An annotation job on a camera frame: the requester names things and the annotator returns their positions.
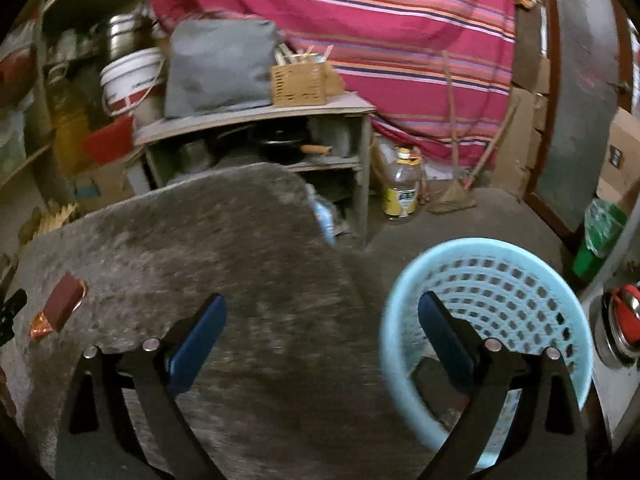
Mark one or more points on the stack of flat cardboard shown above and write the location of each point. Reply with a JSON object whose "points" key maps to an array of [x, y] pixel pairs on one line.
{"points": [[525, 125]]}

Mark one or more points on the dark red small box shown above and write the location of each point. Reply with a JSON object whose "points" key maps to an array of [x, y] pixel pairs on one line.
{"points": [[62, 300]]}

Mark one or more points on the wooden chopstick holder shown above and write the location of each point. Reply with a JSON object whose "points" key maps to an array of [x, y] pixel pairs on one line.
{"points": [[297, 85]]}

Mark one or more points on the wooden shelf rack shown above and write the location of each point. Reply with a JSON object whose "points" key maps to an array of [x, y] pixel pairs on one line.
{"points": [[30, 110]]}

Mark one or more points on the white plastic bucket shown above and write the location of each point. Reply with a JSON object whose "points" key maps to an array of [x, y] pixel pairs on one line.
{"points": [[127, 80]]}

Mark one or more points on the copper foil wrapper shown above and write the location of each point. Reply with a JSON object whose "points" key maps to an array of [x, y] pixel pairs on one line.
{"points": [[41, 327]]}

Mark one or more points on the brown cardboard box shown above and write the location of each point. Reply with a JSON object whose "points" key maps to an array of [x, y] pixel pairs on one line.
{"points": [[102, 182]]}

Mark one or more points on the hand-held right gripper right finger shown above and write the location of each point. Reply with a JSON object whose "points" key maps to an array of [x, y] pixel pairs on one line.
{"points": [[445, 340]]}

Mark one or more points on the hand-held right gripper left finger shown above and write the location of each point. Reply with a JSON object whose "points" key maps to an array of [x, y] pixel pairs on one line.
{"points": [[200, 345]]}

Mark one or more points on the red striped cloth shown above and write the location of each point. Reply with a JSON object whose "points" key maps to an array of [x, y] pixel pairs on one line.
{"points": [[375, 25]]}

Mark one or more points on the grey metal door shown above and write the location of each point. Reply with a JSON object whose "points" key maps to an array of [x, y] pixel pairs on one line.
{"points": [[575, 85]]}

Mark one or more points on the clear oil bottle yellow label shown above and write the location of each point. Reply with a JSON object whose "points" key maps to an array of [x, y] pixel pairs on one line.
{"points": [[402, 195]]}

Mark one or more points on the yellow oil jug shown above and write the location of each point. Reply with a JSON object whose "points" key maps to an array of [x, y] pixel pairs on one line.
{"points": [[72, 135]]}

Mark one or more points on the grey cloth bag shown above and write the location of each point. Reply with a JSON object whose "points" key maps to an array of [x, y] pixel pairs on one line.
{"points": [[220, 67]]}

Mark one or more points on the light blue plastic basket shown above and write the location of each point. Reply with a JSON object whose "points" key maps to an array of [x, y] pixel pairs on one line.
{"points": [[500, 280]]}

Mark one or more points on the yellow egg carton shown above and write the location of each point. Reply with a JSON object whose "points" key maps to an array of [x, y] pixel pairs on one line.
{"points": [[50, 220]]}

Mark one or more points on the large cardboard box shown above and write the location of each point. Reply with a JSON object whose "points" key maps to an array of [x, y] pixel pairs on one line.
{"points": [[622, 160]]}

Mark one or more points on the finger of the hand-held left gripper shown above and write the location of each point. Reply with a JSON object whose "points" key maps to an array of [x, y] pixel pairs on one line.
{"points": [[9, 315]]}

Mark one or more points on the low wooden cabinet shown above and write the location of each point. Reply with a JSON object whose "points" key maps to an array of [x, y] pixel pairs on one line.
{"points": [[250, 117]]}

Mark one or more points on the steel pot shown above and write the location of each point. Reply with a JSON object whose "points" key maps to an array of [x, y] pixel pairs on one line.
{"points": [[122, 35]]}

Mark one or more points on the green plastic bin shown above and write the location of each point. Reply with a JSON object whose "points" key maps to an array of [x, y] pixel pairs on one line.
{"points": [[597, 245]]}

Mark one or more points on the red and metal lid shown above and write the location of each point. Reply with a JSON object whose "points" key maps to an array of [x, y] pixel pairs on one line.
{"points": [[627, 310]]}

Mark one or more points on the red plastic basket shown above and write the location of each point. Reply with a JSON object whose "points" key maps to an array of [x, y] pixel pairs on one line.
{"points": [[110, 140]]}

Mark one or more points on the straw broom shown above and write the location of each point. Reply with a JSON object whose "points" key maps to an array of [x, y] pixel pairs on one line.
{"points": [[452, 200]]}

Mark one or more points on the grey fuzzy mat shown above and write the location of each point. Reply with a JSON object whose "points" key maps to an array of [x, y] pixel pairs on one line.
{"points": [[225, 240]]}

